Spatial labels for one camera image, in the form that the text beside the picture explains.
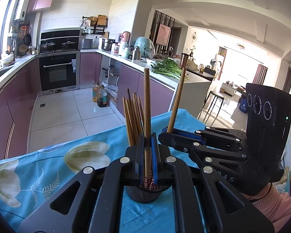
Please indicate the black built-in oven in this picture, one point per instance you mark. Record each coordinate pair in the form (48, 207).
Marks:
(58, 75)

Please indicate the wooden cutting board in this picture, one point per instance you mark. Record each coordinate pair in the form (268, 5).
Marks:
(101, 20)

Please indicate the white plastic bags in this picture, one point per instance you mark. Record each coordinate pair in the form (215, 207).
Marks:
(112, 93)

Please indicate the wall clock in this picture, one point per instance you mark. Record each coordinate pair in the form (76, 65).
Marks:
(194, 37)

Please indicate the black stool green seat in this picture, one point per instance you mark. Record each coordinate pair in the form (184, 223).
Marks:
(214, 94)

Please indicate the dark sauce bottle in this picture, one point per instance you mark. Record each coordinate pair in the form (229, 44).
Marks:
(102, 99)

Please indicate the red curtain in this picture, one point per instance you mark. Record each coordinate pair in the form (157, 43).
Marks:
(260, 74)

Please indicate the light blue air fryer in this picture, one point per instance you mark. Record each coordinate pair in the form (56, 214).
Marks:
(144, 45)

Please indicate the bunch of wooden chopsticks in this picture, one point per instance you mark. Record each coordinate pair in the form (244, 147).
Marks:
(132, 119)

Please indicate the black wall rack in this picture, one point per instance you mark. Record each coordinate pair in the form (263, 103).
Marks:
(97, 30)

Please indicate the blue floral tablecloth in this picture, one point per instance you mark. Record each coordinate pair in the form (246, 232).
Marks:
(51, 174)

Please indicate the white jar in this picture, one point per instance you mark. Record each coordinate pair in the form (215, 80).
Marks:
(124, 49)

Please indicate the blue bag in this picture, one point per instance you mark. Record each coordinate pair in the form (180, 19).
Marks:
(243, 106)

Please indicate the hanging black frying pan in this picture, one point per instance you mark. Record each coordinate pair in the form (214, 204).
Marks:
(27, 39)

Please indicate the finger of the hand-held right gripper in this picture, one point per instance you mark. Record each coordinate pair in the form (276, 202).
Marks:
(184, 134)
(169, 141)

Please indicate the dark slatted wall panel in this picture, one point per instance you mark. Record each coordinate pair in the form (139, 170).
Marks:
(153, 24)

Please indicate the black lidded pot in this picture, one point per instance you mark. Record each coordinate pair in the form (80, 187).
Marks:
(68, 45)
(48, 46)

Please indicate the yellow cooking oil bottle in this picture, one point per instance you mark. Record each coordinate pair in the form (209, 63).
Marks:
(95, 93)

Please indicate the kitchen window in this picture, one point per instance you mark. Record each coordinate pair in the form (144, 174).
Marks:
(0, 12)

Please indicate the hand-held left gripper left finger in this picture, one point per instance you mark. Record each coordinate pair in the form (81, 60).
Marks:
(139, 160)

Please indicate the steel stock pot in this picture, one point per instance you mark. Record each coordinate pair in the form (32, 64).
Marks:
(108, 45)

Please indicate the white low cabinet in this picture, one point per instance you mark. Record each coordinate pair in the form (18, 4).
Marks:
(230, 89)

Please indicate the black stove with hood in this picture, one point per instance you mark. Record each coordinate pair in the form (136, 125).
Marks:
(60, 34)

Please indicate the white pot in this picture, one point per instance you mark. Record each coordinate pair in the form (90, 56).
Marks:
(7, 60)

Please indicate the bunch of green vegetables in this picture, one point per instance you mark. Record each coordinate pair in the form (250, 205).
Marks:
(166, 69)

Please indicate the kitchen sink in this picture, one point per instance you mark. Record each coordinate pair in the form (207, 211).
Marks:
(0, 74)

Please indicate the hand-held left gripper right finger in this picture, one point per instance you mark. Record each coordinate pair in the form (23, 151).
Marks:
(155, 160)

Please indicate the brown interior door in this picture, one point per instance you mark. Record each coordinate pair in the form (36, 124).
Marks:
(176, 38)

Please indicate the person's right forearm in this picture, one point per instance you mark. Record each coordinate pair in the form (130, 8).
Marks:
(281, 208)

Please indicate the steel thermos flask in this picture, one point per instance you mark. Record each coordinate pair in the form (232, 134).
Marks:
(136, 54)

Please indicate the dark wooden door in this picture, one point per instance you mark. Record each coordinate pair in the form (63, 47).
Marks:
(288, 80)

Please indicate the pink wall painting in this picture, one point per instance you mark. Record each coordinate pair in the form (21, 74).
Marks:
(163, 34)

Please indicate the white gas water heater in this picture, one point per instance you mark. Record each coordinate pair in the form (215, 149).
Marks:
(22, 6)

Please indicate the brown round basket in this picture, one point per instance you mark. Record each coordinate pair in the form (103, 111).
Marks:
(22, 49)

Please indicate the pink electric kettle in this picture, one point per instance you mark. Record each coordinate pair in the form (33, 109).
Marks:
(126, 37)

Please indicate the black mesh utensil holder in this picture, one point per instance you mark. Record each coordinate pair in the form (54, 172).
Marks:
(145, 195)

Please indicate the purple base cabinets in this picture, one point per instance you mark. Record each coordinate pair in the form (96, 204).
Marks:
(131, 85)
(12, 106)

